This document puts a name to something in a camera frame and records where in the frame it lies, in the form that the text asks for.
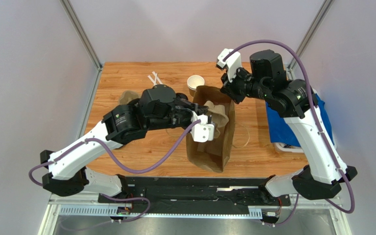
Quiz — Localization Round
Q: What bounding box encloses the white straw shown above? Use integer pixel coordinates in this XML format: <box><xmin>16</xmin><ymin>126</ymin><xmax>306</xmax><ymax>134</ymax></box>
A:
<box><xmin>147</xmin><ymin>75</ymin><xmax>159</xmax><ymax>86</ymax></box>
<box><xmin>152</xmin><ymin>71</ymin><xmax>163</xmax><ymax>85</ymax></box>

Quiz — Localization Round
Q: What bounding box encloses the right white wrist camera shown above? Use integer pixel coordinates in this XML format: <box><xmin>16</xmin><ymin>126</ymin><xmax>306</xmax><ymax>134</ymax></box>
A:
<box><xmin>216</xmin><ymin>48</ymin><xmax>242</xmax><ymax>83</ymax></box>

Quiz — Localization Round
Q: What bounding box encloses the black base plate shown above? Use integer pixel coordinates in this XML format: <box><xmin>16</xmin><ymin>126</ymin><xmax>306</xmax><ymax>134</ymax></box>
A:
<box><xmin>67</xmin><ymin>176</ymin><xmax>293</xmax><ymax>216</ymax></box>

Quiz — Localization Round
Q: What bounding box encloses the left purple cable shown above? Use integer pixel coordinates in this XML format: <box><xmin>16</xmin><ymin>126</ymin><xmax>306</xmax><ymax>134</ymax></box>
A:
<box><xmin>28</xmin><ymin>119</ymin><xmax>202</xmax><ymax>224</ymax></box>

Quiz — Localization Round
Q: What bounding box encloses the brown paper bag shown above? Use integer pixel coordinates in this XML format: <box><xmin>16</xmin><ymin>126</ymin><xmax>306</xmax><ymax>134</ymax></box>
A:
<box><xmin>186</xmin><ymin>86</ymin><xmax>250</xmax><ymax>173</ymax></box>

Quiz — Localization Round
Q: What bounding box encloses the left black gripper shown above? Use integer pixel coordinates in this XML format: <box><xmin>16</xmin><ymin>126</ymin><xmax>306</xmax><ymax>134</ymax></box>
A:
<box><xmin>147</xmin><ymin>100</ymin><xmax>209</xmax><ymax>133</ymax></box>

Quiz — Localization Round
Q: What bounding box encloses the far kraft paper cup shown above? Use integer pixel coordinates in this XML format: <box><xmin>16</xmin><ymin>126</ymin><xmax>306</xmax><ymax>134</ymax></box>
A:
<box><xmin>187</xmin><ymin>75</ymin><xmax>205</xmax><ymax>97</ymax></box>

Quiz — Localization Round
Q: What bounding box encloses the cardboard cup carrier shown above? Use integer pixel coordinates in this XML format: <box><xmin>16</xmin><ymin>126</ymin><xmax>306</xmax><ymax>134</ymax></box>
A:
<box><xmin>205</xmin><ymin>100</ymin><xmax>229</xmax><ymax>139</ymax></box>
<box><xmin>118</xmin><ymin>90</ymin><xmax>140</xmax><ymax>105</ymax></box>

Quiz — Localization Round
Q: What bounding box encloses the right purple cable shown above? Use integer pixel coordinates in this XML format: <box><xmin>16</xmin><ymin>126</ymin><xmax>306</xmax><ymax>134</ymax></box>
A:
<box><xmin>224</xmin><ymin>39</ymin><xmax>356</xmax><ymax>227</ymax></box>

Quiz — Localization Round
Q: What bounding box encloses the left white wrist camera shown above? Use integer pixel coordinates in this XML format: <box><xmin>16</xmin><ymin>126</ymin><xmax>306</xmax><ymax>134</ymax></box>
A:
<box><xmin>190</xmin><ymin>113</ymin><xmax>215</xmax><ymax>142</ymax></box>

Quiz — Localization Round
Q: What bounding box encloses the aluminium rail frame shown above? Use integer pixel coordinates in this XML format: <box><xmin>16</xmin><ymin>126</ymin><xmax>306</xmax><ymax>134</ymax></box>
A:
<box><xmin>39</xmin><ymin>177</ymin><xmax>351</xmax><ymax>235</ymax></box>

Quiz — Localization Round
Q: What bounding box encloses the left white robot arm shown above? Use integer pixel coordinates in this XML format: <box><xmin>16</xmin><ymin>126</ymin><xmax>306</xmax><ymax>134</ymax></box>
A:
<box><xmin>40</xmin><ymin>84</ymin><xmax>215</xmax><ymax>197</ymax></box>

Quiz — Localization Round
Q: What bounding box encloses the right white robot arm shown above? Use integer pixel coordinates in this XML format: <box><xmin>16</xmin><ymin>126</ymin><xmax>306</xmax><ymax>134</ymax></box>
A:
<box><xmin>216</xmin><ymin>49</ymin><xmax>357</xmax><ymax>200</ymax></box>

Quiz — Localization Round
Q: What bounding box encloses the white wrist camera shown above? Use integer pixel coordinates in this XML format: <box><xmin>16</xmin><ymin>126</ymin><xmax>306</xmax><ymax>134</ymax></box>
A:
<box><xmin>190</xmin><ymin>113</ymin><xmax>215</xmax><ymax>142</ymax></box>
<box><xmin>216</xmin><ymin>48</ymin><xmax>242</xmax><ymax>83</ymax></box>

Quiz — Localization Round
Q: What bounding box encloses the purple cable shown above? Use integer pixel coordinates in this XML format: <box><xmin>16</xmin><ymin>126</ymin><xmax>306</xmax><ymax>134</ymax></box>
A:
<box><xmin>224</xmin><ymin>39</ymin><xmax>356</xmax><ymax>227</ymax></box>
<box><xmin>28</xmin><ymin>119</ymin><xmax>202</xmax><ymax>224</ymax></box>

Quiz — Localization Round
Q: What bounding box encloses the white plastic basket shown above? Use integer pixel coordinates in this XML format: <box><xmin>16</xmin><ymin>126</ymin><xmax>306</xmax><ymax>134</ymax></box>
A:
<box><xmin>274</xmin><ymin>85</ymin><xmax>337</xmax><ymax>154</ymax></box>

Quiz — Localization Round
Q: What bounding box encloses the blue cloth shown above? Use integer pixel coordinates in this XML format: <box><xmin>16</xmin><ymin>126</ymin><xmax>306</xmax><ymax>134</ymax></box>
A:
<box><xmin>265</xmin><ymin>93</ymin><xmax>334</xmax><ymax>148</ymax></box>

